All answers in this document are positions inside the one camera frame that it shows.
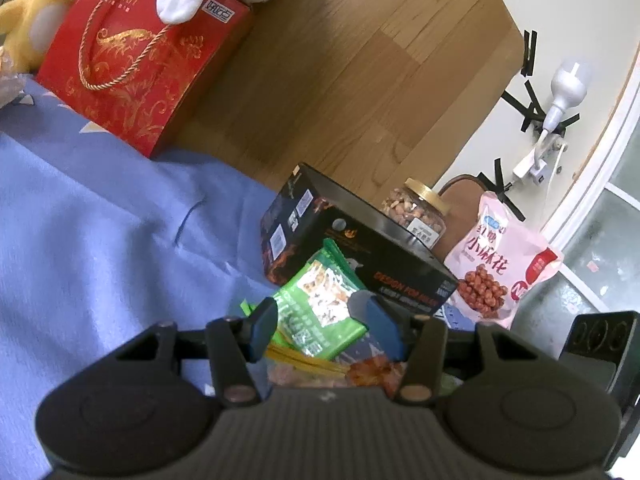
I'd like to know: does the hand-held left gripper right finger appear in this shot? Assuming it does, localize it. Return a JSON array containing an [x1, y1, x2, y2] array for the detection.
[[350, 291, 557, 406]]

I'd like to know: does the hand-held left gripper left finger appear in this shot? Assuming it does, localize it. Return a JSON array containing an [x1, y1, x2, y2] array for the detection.
[[102, 297, 279, 407]]

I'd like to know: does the small blue packet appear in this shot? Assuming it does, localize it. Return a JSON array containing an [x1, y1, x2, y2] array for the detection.
[[336, 336, 396, 367]]

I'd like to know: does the green serrated snack packet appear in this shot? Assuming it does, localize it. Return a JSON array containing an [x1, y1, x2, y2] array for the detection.
[[267, 237, 370, 361]]

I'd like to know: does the black cardboard box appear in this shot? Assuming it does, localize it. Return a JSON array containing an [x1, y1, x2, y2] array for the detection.
[[259, 162, 460, 321]]

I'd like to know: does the clear bag of brown snacks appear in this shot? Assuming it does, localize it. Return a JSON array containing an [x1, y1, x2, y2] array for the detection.
[[265, 342, 408, 392]]

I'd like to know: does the nut jar with gold lid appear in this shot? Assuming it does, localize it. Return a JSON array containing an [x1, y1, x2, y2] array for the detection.
[[381, 177, 448, 256]]

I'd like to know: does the pink snack bag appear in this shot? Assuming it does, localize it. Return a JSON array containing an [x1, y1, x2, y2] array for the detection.
[[444, 191, 565, 331]]

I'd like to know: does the brown chair back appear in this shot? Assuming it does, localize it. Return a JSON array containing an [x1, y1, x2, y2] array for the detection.
[[430, 174, 493, 261]]

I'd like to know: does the black tape strip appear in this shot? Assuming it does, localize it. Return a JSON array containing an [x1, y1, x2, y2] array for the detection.
[[502, 82, 581, 136], [477, 157, 526, 221], [520, 30, 538, 77]]

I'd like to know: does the blue printed blanket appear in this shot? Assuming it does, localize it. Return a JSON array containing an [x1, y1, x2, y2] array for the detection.
[[0, 72, 476, 480]]

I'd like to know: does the white clip lamp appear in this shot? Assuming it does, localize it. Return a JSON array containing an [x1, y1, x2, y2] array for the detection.
[[512, 59, 590, 183]]

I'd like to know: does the red gift box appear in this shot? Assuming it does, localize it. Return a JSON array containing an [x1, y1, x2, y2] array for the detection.
[[36, 0, 255, 160]]

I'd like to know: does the yellow plush chick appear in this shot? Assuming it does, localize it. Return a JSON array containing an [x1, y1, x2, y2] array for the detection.
[[0, 0, 91, 73]]

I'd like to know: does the white cable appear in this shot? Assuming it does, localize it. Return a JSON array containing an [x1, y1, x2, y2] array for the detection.
[[537, 145, 568, 231]]

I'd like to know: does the white window frame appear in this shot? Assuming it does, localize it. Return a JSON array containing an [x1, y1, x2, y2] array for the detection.
[[545, 35, 640, 321]]

